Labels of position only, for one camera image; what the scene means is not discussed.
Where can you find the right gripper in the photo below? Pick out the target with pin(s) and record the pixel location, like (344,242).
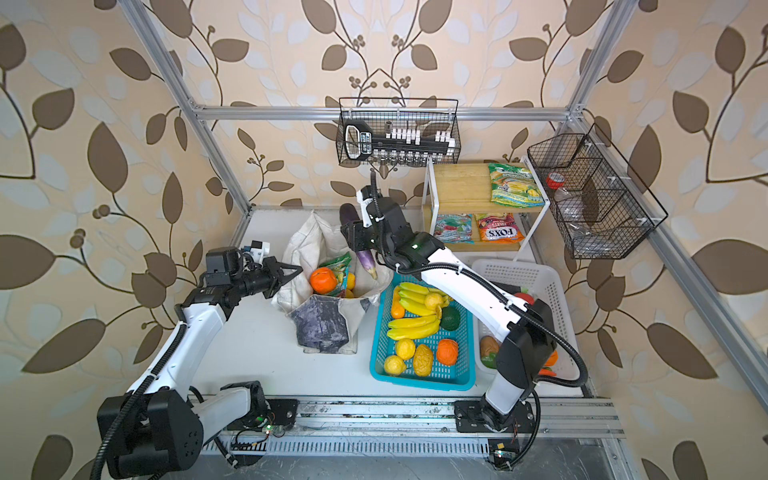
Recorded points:
(356,238)

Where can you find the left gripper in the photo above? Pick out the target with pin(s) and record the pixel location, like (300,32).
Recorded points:
(272,269)

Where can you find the purple eggplant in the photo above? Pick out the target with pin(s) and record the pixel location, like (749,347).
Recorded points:
(366,261)

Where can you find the orange persimmon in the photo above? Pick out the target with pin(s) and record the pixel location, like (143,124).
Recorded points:
(323,281)

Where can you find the green snack bag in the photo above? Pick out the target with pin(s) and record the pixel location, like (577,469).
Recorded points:
(513,186)
(340,268)

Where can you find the cream canvas grocery bag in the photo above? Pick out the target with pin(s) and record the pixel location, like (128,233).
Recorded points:
(328,300)

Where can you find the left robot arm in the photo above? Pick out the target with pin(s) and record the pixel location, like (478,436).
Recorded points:
(154,428)

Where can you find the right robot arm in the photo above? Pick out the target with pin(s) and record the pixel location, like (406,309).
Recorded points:
(530,350)

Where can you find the lower teal snack bag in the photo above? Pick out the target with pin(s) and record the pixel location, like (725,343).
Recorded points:
(454,228)

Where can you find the orange Fox's candy bag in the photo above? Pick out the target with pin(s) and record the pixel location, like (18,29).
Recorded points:
(498,228)

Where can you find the upper banana bunch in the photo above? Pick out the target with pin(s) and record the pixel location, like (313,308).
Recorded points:
(421,300)

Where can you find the banana bunch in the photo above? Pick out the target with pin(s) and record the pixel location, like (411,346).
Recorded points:
(413,328)
(421,300)

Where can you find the lower banana bunch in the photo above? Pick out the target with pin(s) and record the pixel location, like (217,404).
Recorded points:
(413,328)

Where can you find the green avocado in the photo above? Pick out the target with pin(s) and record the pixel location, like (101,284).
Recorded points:
(450,319)

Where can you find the teal plastic basket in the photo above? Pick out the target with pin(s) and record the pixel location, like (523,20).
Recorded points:
(460,377)

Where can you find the yellow lemon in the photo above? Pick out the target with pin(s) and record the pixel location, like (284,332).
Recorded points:
(405,349)

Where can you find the yellow corn cob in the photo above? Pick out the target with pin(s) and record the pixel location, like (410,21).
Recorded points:
(422,361)

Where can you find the yellow round fruit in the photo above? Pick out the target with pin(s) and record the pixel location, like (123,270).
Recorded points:
(394,365)

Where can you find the orange tangerine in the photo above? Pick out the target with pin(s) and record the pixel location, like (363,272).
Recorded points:
(447,352)

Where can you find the white plastic basket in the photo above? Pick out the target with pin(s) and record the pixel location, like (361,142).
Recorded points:
(543,283)

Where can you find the plastic bottle red cap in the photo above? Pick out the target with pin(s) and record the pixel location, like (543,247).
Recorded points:
(569,203)

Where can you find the white wire shelf rack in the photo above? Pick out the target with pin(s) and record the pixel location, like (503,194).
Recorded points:
(464,188)

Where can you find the black wire basket back wall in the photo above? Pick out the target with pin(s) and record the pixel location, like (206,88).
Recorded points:
(442,112)

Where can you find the black wire basket wall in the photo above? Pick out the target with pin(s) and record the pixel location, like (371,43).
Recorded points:
(620,210)
(442,112)

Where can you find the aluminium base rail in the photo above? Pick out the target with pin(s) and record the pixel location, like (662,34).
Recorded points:
(360,426)

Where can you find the black wire basket right wall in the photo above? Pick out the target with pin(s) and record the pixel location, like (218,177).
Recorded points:
(620,210)

